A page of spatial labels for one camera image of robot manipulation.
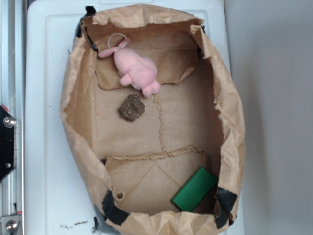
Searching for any white plastic bin lid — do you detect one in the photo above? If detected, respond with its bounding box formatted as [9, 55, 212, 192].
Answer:
[23, 0, 246, 235]

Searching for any brown paper bag tray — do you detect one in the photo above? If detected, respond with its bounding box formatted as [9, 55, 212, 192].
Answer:
[60, 4, 245, 235]

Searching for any aluminium frame rail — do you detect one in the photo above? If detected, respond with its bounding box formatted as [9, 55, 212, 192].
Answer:
[0, 0, 27, 235]

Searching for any brown crumbly block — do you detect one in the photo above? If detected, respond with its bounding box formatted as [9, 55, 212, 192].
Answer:
[118, 94, 145, 122]

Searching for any green rectangular block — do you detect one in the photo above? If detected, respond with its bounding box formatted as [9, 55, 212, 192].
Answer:
[172, 167, 218, 212]

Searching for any black metal bracket plate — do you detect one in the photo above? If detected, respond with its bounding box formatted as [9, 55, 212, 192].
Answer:
[0, 105, 16, 183]

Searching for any pink plush bunny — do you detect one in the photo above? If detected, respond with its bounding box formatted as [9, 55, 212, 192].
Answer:
[98, 33, 161, 98]

